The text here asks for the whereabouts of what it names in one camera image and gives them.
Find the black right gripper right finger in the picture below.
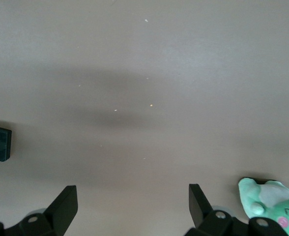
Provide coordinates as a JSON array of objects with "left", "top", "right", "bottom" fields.
[{"left": 183, "top": 183, "right": 289, "bottom": 236}]

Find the green dinosaur plush toy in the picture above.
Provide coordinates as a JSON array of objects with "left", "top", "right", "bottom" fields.
[{"left": 237, "top": 177, "right": 289, "bottom": 236}]

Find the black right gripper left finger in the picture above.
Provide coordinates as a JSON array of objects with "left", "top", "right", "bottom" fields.
[{"left": 0, "top": 185, "right": 78, "bottom": 236}]

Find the brown table cover mat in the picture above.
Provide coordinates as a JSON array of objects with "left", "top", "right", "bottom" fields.
[{"left": 0, "top": 0, "right": 289, "bottom": 236}]

